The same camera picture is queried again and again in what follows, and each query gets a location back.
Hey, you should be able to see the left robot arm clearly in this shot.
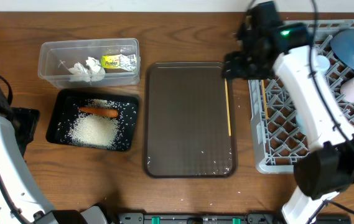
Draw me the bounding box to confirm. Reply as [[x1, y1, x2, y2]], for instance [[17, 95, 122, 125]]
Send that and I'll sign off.
[[0, 88, 109, 224]]

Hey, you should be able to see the brown serving tray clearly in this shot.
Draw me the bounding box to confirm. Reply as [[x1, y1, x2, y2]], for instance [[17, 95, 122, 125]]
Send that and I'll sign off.
[[143, 62, 238, 179]]

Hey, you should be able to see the orange carrot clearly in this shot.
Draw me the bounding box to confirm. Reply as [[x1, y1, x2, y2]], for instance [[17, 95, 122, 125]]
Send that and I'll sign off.
[[79, 107, 119, 118]]

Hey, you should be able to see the pile of white rice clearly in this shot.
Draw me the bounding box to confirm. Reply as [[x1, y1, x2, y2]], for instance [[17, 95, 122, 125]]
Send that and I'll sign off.
[[57, 98, 137, 150]]

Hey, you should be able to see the clear plastic bin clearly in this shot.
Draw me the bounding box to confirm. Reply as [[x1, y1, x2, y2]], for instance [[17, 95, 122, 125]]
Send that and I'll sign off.
[[38, 38, 140, 89]]

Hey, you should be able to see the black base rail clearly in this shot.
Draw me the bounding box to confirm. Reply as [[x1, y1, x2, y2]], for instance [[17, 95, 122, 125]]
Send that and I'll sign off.
[[117, 212, 352, 224]]

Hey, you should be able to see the black waste tray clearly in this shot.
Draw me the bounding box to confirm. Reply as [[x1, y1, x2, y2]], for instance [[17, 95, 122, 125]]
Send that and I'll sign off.
[[46, 90, 139, 152]]

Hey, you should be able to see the light blue cup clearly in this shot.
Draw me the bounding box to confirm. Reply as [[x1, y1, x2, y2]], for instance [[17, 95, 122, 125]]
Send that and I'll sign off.
[[316, 55, 330, 75]]

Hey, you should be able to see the light blue bowl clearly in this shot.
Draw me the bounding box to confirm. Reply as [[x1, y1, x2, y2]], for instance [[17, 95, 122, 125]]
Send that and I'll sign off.
[[296, 113, 307, 136]]

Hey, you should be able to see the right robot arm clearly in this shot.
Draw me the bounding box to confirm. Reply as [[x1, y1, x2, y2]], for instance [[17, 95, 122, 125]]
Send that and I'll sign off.
[[222, 1, 354, 223]]

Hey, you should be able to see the yellow foil snack wrapper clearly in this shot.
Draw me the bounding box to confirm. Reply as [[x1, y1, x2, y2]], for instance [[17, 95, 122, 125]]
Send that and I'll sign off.
[[100, 54, 137, 72]]

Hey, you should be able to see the wooden chopstick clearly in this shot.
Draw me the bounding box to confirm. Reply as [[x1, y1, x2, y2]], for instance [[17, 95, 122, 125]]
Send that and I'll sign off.
[[261, 80, 269, 120], [224, 78, 231, 137]]

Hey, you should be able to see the white tissue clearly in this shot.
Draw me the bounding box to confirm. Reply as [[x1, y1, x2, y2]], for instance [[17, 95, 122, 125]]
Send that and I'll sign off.
[[86, 57, 106, 82], [68, 62, 91, 82]]

